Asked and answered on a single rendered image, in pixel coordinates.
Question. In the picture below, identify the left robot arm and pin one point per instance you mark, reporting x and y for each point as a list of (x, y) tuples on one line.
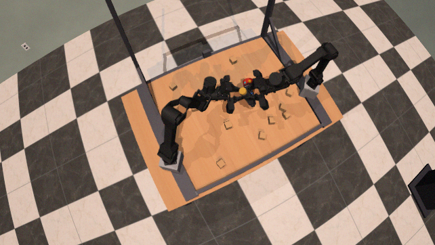
[(294, 72)]

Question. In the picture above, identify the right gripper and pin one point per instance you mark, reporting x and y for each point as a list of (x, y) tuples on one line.
[(231, 100)]

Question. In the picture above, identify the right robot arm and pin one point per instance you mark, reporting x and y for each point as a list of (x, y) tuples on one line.
[(172, 117)]

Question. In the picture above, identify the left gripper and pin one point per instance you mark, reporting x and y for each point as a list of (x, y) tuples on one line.
[(261, 97)]

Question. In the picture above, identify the dark grey hose nozzle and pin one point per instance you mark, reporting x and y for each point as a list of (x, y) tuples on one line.
[(245, 92)]

